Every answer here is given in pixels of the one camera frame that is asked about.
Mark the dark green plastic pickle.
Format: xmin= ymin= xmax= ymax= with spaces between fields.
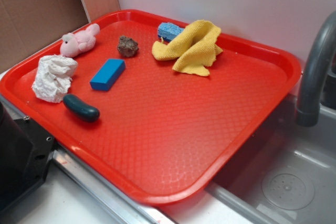
xmin=63 ymin=94 xmax=100 ymax=123

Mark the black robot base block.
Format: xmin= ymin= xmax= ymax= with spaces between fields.
xmin=1 ymin=104 xmax=55 ymax=214

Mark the red plastic tray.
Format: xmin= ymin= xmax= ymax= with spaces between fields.
xmin=1 ymin=10 xmax=301 ymax=206

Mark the yellow microfiber cloth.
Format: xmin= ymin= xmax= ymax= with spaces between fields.
xmin=152 ymin=20 xmax=223 ymax=77

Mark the blue rectangular block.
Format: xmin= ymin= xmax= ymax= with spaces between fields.
xmin=90 ymin=59 xmax=125 ymax=91

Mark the brown rock lump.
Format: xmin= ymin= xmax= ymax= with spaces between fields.
xmin=117 ymin=35 xmax=139 ymax=58

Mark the blue sponge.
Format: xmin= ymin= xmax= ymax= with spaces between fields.
xmin=157 ymin=23 xmax=184 ymax=42

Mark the pink plush toy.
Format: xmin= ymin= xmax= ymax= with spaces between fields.
xmin=60 ymin=24 xmax=100 ymax=58

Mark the grey toy sink basin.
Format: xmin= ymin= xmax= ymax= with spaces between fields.
xmin=206 ymin=97 xmax=335 ymax=223

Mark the grey sink faucet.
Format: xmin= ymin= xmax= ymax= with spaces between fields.
xmin=295 ymin=12 xmax=335 ymax=127

